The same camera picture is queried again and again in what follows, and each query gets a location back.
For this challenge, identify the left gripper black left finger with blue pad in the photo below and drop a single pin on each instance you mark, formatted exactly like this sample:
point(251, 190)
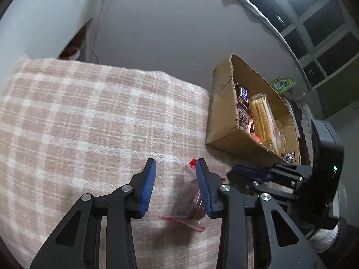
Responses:
point(75, 241)

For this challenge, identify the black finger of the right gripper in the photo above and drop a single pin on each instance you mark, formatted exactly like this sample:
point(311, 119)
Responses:
point(242, 176)

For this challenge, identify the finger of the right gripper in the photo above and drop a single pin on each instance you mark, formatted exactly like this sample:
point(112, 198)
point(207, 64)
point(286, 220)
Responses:
point(287, 175)

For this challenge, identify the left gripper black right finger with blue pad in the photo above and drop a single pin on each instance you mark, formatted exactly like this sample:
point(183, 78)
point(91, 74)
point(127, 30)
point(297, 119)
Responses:
point(277, 241)

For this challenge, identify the sliced bread pack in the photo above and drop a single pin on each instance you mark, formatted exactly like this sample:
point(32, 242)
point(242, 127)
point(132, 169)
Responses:
point(265, 127)

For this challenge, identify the dark candy red-edged wrapper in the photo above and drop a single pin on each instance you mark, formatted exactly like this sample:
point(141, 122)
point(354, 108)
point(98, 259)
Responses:
point(188, 208)

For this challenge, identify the Snickers chocolate bar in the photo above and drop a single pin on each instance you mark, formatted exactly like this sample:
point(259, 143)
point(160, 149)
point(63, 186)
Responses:
point(241, 93)

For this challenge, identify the white gloved hand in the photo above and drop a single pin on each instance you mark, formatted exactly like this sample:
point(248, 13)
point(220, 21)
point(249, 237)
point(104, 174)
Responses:
point(322, 239)

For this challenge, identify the small dark candy packet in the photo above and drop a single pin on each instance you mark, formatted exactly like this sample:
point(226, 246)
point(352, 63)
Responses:
point(289, 157)

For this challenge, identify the white lace cloth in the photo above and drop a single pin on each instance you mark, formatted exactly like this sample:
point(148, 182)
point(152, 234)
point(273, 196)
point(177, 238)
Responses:
point(305, 141)

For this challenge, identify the silver foil snack pack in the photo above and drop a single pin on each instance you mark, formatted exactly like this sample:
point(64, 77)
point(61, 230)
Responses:
point(244, 117)

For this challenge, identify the open cardboard box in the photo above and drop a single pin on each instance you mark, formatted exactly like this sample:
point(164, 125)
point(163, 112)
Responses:
point(223, 130)

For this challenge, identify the green tissue pack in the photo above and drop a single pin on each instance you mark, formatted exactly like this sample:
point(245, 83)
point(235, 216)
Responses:
point(282, 84)

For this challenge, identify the pink plaid tablecloth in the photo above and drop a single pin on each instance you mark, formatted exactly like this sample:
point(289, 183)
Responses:
point(69, 128)

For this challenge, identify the grey cloth on ledge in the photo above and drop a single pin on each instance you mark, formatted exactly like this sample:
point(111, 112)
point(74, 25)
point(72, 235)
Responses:
point(265, 21)

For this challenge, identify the dark window with white frame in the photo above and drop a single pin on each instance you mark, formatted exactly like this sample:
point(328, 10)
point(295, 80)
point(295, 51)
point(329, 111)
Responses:
point(321, 33)

